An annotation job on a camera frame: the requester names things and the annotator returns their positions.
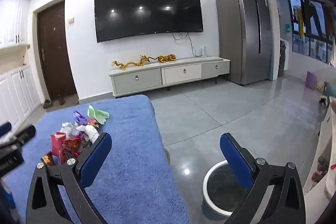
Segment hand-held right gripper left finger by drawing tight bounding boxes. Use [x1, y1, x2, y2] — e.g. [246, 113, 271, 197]
[26, 132, 113, 224]

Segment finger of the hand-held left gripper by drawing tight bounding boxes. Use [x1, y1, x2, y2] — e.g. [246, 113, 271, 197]
[0, 122, 12, 138]
[9, 124, 36, 146]

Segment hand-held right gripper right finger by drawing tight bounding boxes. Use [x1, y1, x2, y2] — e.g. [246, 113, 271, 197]
[219, 133, 306, 224]

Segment red printed packet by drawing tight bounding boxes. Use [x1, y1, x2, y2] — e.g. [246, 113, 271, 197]
[62, 136, 84, 159]

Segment white round trash bin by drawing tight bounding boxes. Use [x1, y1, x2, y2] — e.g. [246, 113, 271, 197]
[202, 160, 259, 215]

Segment red carton box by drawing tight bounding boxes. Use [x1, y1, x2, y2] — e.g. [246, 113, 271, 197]
[50, 132, 66, 164]

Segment orange snack packet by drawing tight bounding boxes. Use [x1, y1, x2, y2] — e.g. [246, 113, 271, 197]
[41, 152, 56, 167]

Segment silver wrapper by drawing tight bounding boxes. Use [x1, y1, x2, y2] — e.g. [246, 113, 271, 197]
[60, 121, 79, 135]

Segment purple plastic bag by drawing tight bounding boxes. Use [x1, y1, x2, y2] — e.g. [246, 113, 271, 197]
[73, 110, 88, 126]

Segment white plastic bag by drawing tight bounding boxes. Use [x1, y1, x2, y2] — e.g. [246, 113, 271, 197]
[77, 124, 100, 143]

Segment blue fluffy blanket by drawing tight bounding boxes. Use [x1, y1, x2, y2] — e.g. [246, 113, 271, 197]
[4, 94, 192, 224]

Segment white floor cabinets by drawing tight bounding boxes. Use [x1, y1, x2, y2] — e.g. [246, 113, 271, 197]
[0, 65, 41, 130]

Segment green plastic bag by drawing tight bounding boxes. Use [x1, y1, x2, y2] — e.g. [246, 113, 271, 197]
[87, 105, 111, 125]

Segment grey television cabinet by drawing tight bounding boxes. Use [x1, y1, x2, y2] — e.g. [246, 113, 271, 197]
[109, 55, 231, 98]

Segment brown wooden door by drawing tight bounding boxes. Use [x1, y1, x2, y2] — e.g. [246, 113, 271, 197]
[37, 1, 78, 102]

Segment golden dragon figurine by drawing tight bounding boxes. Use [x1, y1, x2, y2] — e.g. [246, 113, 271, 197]
[112, 55, 158, 69]

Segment washing machine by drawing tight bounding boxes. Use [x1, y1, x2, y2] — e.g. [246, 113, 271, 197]
[278, 40, 290, 77]

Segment golden tiger figurine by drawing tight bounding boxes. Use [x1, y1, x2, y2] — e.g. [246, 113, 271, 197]
[157, 54, 177, 63]

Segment grey steel refrigerator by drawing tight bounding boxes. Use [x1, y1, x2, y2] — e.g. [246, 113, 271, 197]
[214, 0, 275, 86]

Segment balcony window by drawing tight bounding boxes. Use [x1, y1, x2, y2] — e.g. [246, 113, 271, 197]
[289, 0, 336, 67]

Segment yellow hanging garment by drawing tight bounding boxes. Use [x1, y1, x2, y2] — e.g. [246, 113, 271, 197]
[293, 5, 306, 37]

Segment dark hanging garment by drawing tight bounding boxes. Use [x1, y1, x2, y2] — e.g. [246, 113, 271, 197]
[302, 0, 326, 43]

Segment white wall cabinets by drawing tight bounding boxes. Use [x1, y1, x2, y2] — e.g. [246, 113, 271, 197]
[0, 0, 30, 50]

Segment black television cable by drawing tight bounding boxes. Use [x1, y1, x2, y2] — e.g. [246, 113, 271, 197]
[172, 32, 202, 56]

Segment black wall television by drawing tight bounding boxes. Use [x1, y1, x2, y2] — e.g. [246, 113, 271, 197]
[94, 0, 205, 43]

